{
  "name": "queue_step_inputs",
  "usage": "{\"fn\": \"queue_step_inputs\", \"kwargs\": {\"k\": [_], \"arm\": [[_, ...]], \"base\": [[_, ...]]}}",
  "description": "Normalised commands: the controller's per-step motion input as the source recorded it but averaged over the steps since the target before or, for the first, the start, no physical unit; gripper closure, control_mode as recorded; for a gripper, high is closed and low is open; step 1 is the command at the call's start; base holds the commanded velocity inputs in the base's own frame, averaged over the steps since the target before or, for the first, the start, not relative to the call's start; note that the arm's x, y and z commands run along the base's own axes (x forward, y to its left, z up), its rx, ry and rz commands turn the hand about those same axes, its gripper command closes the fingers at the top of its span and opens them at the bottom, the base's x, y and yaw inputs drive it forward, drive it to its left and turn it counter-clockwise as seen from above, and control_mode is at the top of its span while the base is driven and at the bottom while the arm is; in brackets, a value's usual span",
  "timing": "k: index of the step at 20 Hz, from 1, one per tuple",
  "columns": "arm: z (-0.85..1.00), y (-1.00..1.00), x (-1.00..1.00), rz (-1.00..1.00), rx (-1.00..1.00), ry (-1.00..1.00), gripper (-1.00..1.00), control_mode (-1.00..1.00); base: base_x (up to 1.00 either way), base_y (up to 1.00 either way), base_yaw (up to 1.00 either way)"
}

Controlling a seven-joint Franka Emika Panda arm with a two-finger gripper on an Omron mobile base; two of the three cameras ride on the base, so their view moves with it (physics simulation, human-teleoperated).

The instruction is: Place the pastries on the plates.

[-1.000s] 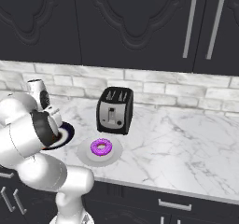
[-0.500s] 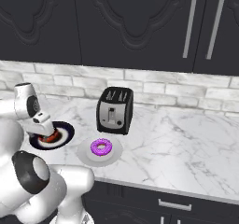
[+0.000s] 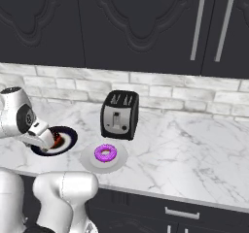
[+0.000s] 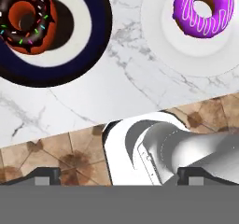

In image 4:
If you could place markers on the dark blue rimmed plate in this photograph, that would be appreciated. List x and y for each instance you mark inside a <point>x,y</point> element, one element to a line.
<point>93,41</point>

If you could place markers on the purple iced donut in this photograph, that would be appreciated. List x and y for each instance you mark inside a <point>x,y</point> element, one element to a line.
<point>222,19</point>

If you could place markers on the white and grey round thing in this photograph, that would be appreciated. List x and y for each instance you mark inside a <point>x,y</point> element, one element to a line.
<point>121,153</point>

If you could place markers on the chocolate sprinkled donut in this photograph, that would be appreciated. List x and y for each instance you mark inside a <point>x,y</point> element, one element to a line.
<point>40,3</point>

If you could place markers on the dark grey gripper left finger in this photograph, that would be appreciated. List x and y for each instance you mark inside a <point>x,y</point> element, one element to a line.
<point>46,173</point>

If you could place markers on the white plate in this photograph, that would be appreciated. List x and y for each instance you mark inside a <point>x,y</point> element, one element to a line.
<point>161,47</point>

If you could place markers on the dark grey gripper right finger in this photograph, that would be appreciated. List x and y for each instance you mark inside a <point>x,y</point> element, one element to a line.
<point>190,172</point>

